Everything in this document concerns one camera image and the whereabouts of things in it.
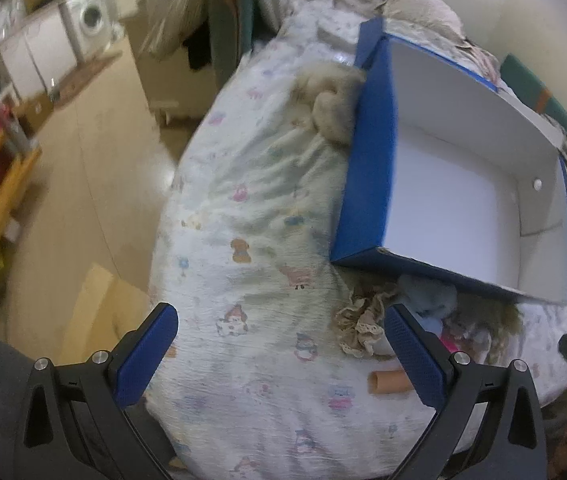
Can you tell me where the white washing machine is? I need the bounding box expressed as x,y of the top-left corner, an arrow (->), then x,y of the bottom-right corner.
60,0 -> 112,63

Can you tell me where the green cushion with orange stripe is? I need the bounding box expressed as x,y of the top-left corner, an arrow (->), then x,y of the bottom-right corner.
499,54 -> 567,131

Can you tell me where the cream fluffy plush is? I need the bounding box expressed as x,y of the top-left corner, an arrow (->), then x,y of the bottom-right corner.
289,61 -> 367,146

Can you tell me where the cartoon print bed sheet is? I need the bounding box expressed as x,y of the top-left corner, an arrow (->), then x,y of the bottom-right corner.
147,6 -> 567,479

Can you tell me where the orange foam tube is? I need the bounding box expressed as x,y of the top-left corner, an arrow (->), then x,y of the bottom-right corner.
368,370 -> 413,394

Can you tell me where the light blue fluffy scrunchie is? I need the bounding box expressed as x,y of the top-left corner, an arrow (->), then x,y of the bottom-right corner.
397,274 -> 458,336

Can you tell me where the white kitchen cabinet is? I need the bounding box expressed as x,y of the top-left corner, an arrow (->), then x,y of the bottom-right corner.
0,6 -> 78,101

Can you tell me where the blue and white cardboard box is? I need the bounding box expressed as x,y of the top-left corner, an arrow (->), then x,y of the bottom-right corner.
330,18 -> 567,304

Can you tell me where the beige pillow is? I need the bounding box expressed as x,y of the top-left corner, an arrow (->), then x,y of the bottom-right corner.
383,0 -> 466,44

